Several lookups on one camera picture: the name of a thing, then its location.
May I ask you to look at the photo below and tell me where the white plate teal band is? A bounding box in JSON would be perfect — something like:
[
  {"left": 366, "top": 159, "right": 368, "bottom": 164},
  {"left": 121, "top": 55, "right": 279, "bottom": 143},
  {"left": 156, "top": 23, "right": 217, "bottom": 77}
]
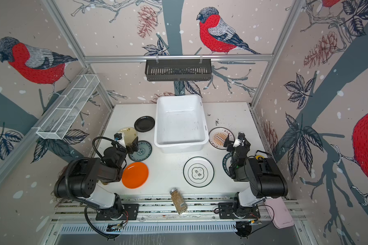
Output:
[{"left": 222, "top": 152, "right": 232, "bottom": 178}]

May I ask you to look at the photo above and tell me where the white plate orange sunburst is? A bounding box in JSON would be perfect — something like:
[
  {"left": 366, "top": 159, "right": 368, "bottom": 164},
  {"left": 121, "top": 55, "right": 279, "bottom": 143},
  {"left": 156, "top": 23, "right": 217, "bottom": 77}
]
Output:
[{"left": 209, "top": 127, "right": 235, "bottom": 150}]

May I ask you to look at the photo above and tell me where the white plate green rim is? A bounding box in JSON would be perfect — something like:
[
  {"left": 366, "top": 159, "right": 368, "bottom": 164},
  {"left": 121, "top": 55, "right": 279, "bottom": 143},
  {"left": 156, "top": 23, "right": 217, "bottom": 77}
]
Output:
[{"left": 183, "top": 157, "right": 215, "bottom": 188}]

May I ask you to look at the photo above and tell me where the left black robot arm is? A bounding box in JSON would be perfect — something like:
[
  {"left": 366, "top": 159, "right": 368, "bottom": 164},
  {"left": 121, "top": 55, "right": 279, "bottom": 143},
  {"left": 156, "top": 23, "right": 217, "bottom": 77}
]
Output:
[{"left": 53, "top": 133, "right": 139, "bottom": 221}]

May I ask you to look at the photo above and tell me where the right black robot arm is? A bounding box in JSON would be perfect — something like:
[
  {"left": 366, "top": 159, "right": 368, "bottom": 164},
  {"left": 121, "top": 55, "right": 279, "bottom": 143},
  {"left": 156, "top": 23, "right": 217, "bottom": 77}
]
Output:
[{"left": 223, "top": 132, "right": 288, "bottom": 214}]

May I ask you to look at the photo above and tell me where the white plastic bin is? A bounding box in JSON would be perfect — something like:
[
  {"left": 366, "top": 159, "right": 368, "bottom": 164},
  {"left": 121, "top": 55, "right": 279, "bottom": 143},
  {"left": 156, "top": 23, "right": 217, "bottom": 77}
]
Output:
[{"left": 154, "top": 95, "right": 209, "bottom": 154}]

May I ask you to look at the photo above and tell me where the teal patterned plate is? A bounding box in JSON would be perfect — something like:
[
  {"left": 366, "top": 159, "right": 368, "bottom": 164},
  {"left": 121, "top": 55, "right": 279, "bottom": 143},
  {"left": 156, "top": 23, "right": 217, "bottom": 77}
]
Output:
[{"left": 128, "top": 140, "right": 152, "bottom": 162}]

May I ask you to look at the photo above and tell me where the beige plate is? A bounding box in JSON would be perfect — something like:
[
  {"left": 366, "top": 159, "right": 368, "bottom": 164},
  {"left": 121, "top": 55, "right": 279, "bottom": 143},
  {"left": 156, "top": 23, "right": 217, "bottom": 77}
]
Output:
[{"left": 117, "top": 127, "right": 138, "bottom": 146}]

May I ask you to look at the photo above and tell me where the black plate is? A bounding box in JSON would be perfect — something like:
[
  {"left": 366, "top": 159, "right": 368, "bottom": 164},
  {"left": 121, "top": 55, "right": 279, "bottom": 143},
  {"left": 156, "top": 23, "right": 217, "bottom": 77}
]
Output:
[{"left": 134, "top": 116, "right": 155, "bottom": 133}]

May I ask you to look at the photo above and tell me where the pink flat case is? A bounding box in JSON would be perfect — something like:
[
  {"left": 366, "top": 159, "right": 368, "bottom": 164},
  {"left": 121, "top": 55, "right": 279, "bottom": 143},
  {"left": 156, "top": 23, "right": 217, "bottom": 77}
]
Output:
[{"left": 264, "top": 197, "right": 294, "bottom": 229}]

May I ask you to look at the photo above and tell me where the glass spice jar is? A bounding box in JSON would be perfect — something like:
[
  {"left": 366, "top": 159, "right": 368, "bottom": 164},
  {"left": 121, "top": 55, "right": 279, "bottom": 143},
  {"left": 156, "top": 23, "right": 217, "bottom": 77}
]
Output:
[{"left": 170, "top": 188, "right": 188, "bottom": 215}]

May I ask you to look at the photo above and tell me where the small circuit board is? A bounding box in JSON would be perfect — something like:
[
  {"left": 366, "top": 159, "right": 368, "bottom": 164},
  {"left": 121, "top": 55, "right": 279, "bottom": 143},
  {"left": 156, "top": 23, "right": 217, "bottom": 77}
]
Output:
[{"left": 106, "top": 224, "right": 125, "bottom": 232}]

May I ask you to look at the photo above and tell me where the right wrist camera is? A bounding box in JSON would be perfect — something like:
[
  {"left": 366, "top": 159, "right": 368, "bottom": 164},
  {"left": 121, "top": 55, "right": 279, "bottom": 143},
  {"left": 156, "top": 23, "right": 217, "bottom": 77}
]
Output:
[{"left": 233, "top": 138, "right": 244, "bottom": 148}]

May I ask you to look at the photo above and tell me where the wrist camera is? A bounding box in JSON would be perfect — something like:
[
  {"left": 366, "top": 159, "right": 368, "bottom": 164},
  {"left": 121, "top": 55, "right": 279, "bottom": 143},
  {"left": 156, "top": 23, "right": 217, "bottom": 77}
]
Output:
[
  {"left": 233, "top": 138, "right": 244, "bottom": 148},
  {"left": 114, "top": 133, "right": 126, "bottom": 148}
]

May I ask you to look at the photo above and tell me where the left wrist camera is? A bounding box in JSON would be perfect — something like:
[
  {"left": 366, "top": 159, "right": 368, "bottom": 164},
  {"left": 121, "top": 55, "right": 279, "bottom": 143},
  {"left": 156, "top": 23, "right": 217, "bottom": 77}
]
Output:
[{"left": 114, "top": 133, "right": 126, "bottom": 148}]

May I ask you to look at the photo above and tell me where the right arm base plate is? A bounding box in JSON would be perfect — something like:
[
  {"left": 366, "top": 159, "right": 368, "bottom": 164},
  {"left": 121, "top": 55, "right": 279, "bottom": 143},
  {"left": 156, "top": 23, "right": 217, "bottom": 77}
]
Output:
[{"left": 217, "top": 202, "right": 260, "bottom": 219}]

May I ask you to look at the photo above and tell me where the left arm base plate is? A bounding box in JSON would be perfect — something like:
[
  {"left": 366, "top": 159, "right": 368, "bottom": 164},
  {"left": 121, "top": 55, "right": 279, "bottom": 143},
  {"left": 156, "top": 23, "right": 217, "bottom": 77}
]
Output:
[{"left": 96, "top": 203, "right": 140, "bottom": 221}]

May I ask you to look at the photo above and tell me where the black hanging wall basket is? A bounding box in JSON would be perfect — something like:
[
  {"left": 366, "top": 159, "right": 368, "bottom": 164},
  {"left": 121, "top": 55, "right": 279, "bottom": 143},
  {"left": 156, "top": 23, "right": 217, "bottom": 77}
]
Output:
[{"left": 145, "top": 59, "right": 212, "bottom": 82}]

